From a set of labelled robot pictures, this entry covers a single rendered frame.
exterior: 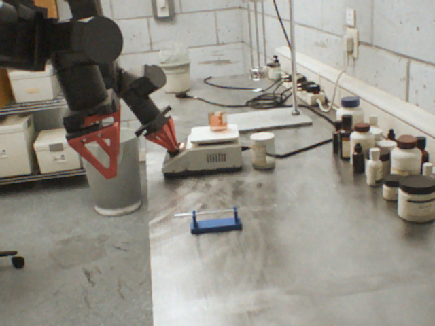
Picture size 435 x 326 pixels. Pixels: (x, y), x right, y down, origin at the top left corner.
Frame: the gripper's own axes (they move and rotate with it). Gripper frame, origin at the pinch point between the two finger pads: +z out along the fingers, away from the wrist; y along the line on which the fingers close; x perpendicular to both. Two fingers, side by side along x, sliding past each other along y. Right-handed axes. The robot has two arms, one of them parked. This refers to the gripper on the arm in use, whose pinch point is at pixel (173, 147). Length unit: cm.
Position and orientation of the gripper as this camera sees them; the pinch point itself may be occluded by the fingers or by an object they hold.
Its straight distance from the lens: 136.4
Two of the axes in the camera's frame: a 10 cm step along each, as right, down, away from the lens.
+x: -7.3, 3.4, 5.9
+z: 5.7, 7.8, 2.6
